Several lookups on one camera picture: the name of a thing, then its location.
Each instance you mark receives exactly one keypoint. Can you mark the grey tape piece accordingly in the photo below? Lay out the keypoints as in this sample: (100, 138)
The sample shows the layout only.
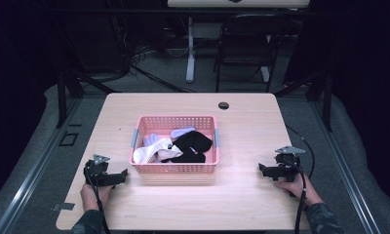
(63, 206)

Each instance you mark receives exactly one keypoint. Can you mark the pale pink sock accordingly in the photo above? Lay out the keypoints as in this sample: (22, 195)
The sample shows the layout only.
(169, 152)

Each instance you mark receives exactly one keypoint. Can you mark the white desk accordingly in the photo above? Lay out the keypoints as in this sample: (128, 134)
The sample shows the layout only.
(237, 3)

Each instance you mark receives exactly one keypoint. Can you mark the black metal stand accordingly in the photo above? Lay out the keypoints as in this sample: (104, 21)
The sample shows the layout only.
(61, 97)
(326, 100)

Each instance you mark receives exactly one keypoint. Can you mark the aluminium floor rail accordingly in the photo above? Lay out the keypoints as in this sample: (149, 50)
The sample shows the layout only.
(33, 169)
(345, 169)

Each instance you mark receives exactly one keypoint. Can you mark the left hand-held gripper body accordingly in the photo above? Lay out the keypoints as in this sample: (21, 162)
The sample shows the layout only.
(97, 170)

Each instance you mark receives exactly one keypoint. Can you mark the black folding chair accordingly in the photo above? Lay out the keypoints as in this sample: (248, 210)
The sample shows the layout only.
(248, 48)

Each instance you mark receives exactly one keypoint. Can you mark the person's right hand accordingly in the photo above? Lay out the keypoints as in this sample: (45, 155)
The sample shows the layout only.
(300, 190)

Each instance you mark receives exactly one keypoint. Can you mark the lavender sock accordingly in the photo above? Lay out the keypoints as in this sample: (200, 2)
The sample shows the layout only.
(181, 132)
(151, 139)

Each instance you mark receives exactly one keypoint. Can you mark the black sock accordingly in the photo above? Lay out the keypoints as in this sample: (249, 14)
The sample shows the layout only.
(194, 140)
(188, 158)

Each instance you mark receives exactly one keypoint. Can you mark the person's left hand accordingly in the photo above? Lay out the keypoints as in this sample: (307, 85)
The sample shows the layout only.
(91, 196)

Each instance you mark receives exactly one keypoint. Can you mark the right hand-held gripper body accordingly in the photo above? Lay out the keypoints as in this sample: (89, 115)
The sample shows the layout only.
(285, 165)

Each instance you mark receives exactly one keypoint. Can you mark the white sock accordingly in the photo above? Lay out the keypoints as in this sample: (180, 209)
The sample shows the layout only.
(147, 152)

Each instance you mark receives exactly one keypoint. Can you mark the pink plastic basket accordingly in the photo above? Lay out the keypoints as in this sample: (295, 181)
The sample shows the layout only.
(175, 167)

